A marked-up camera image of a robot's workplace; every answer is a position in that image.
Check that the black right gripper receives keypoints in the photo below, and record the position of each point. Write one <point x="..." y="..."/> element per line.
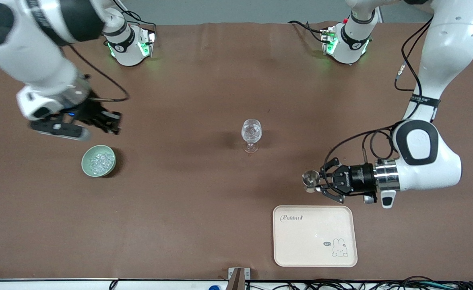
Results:
<point x="88" y="111"/>

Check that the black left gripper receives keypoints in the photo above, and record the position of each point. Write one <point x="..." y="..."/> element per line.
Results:
<point x="356" y="177"/>

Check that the silver double cone jigger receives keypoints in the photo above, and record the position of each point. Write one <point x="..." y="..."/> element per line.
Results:
<point x="310" y="178"/>

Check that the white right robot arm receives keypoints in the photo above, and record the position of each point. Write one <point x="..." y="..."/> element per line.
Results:
<point x="19" y="44"/>

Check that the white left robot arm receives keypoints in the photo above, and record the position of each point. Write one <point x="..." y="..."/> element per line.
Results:
<point x="445" y="56"/>

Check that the clear ice cube pile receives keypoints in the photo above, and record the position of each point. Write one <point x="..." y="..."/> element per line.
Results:
<point x="251" y="130"/>
<point x="100" y="163"/>

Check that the clear stemmed wine glass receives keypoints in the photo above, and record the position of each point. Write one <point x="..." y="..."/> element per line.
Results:
<point x="251" y="131"/>

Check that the pale green bowl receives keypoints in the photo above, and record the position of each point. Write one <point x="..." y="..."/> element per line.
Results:
<point x="85" y="165"/>

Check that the white rabbit print tray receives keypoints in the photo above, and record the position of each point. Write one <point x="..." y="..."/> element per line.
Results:
<point x="314" y="241"/>

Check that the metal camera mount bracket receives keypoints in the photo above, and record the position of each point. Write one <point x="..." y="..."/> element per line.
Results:
<point x="239" y="278"/>

